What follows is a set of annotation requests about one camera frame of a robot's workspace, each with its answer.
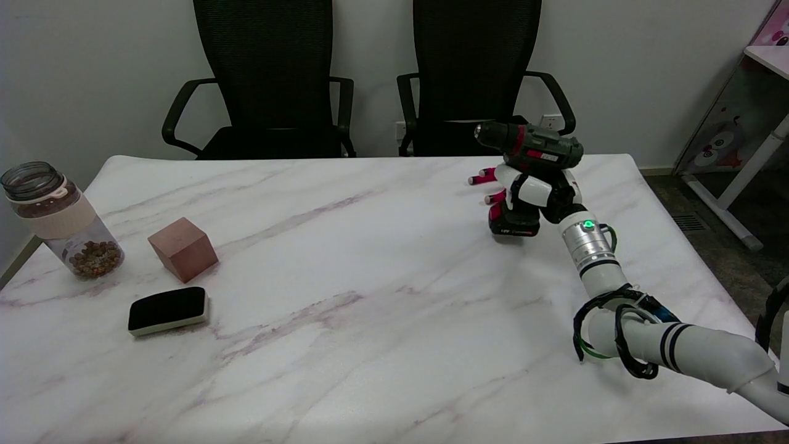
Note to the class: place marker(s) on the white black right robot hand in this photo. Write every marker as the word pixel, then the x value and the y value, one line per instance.
pixel 534 190

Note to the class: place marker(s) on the green red power screwdriver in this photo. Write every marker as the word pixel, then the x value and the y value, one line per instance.
pixel 534 151

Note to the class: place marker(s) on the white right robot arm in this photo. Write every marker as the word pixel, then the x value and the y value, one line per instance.
pixel 653 320

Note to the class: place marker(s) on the pink flexible mini tripod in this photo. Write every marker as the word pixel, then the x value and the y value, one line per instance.
pixel 490 179

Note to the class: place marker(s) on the black mesh office chair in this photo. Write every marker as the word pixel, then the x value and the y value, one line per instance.
pixel 474 68
pixel 265 74

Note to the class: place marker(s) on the white desk with cartoon panel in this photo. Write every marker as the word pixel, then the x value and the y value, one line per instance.
pixel 739 135

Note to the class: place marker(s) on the brown wooden cube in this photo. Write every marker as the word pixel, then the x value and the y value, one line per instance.
pixel 183 248

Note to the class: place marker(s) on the black whiteboard eraser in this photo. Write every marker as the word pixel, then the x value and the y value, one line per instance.
pixel 167 309

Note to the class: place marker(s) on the clear jar with pet food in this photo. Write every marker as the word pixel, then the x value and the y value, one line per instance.
pixel 61 222

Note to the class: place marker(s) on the white wall power socket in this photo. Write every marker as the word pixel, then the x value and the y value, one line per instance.
pixel 400 131
pixel 550 123

